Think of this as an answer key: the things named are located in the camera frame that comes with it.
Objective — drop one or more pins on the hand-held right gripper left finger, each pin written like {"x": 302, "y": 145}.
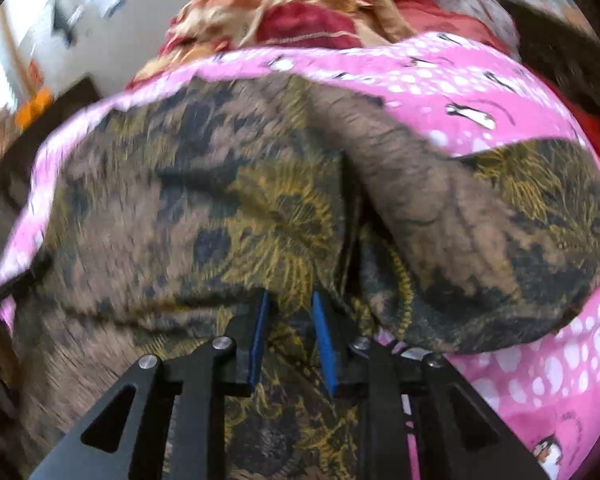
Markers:
{"x": 260, "y": 341}

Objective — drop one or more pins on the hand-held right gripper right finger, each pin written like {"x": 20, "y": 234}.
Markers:
{"x": 325, "y": 342}

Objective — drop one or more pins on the brown floral patterned garment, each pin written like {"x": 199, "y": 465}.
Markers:
{"x": 220, "y": 185}

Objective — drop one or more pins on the pink penguin print blanket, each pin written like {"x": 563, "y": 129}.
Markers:
{"x": 455, "y": 92}

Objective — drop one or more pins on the dark wooden cabinet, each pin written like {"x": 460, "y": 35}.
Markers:
{"x": 50, "y": 125}

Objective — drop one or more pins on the red orange floral blanket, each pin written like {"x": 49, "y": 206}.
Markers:
{"x": 305, "y": 25}

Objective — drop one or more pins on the orange plastic crate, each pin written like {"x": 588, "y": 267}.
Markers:
{"x": 34, "y": 109}

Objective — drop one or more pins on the dark carved wooden headboard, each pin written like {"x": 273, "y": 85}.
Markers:
{"x": 555, "y": 35}

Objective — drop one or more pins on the dark cloth on wall hook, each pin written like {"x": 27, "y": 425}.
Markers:
{"x": 62, "y": 22}

